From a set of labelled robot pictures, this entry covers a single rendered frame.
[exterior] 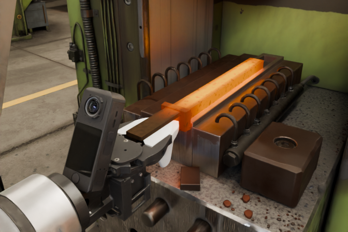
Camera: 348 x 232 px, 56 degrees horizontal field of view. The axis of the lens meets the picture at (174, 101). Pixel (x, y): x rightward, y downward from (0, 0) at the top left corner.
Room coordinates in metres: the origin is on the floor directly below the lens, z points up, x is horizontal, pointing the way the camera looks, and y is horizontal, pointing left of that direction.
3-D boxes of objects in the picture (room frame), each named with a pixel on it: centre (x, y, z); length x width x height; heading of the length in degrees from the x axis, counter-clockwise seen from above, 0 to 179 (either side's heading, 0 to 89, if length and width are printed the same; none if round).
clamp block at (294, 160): (0.42, -0.17, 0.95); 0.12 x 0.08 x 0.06; 144
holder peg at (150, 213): (0.39, 0.03, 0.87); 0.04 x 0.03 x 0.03; 144
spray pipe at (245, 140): (0.55, -0.18, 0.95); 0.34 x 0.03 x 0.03; 144
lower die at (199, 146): (0.65, -0.11, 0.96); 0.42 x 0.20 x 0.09; 144
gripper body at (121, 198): (0.33, 0.09, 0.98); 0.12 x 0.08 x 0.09; 144
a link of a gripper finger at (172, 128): (0.40, 0.01, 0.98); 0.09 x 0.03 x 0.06; 141
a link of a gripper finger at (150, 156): (0.36, 0.04, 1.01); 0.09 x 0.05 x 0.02; 141
